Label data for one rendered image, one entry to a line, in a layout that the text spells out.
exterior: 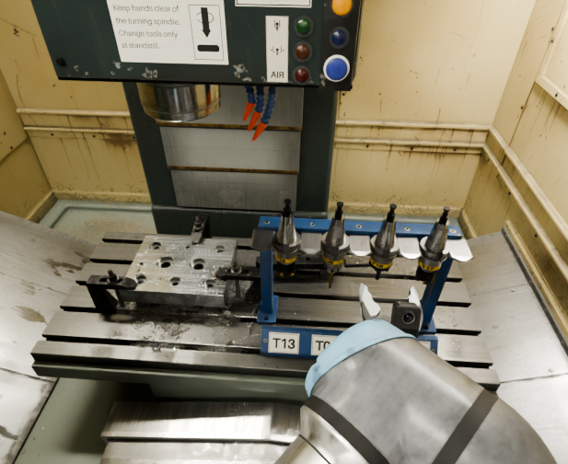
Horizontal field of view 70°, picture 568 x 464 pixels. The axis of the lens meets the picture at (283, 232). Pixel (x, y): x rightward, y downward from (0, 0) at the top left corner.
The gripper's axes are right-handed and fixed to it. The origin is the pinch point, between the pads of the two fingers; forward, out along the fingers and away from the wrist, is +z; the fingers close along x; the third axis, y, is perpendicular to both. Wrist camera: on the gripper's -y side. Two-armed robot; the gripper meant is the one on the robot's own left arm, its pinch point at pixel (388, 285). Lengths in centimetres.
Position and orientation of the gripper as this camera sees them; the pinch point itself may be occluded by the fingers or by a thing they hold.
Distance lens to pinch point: 89.5
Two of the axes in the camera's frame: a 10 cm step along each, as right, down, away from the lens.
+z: 0.7, -6.6, 7.4
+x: 10.0, 0.5, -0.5
